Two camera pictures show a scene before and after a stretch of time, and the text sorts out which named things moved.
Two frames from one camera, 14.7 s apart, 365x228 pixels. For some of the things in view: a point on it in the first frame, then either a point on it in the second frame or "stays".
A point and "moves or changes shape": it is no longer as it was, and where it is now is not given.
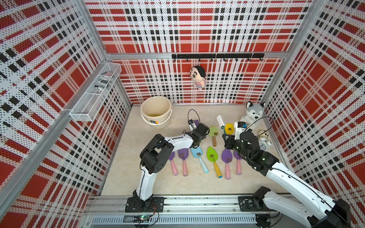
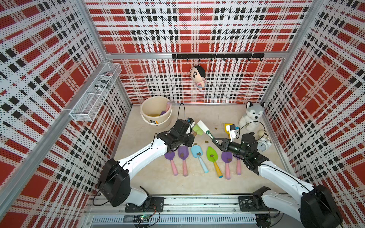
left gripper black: x=203 y=137 → x=191 y=138
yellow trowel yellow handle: x=229 y=128 stays
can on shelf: x=101 y=82 stays
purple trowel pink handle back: x=196 y=122 → x=168 y=106
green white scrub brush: x=221 y=124 moves or changes shape
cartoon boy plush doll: x=197 y=74 stays
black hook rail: x=224 y=56 stays
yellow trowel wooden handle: x=154 y=115 stays
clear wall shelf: x=92 y=102 stays
